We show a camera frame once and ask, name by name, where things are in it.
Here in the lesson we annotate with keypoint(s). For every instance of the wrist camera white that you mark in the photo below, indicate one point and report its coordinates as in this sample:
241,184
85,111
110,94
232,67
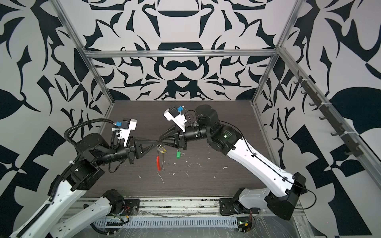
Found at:
176,114
124,128

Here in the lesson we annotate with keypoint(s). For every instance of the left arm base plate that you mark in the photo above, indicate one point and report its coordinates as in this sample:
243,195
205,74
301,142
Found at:
129,207

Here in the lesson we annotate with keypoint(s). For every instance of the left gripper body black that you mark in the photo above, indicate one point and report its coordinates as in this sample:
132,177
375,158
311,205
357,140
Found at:
131,153

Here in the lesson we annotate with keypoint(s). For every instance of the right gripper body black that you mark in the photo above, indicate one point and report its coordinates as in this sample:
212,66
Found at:
183,140

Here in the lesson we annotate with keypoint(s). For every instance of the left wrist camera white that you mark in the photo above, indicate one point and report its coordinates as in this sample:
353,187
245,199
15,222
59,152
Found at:
124,128

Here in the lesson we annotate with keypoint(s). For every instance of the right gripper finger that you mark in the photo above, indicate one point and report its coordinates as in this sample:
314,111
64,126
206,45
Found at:
168,142
168,136

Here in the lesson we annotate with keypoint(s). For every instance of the aluminium front rail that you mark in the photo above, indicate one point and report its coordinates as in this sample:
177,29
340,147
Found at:
168,206

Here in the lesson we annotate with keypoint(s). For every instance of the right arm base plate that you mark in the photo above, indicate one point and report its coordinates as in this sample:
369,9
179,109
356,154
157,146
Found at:
229,207

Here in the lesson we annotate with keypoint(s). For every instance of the small green circuit board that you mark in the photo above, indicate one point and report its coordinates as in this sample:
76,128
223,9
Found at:
245,224

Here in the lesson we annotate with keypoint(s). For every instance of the white slotted cable duct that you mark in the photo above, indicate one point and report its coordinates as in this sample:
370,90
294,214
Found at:
185,222

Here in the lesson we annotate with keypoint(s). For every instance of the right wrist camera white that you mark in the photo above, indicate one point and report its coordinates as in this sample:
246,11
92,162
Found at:
176,114

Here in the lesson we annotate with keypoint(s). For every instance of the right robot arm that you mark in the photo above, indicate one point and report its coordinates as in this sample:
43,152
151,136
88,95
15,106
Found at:
283,189

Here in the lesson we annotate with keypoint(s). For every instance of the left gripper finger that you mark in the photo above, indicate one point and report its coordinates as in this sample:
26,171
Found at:
141,141
145,147

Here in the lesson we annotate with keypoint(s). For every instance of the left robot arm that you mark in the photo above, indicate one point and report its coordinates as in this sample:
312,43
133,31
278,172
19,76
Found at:
79,177

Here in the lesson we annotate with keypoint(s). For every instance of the red capped key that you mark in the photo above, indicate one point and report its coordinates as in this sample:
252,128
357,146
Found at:
158,163

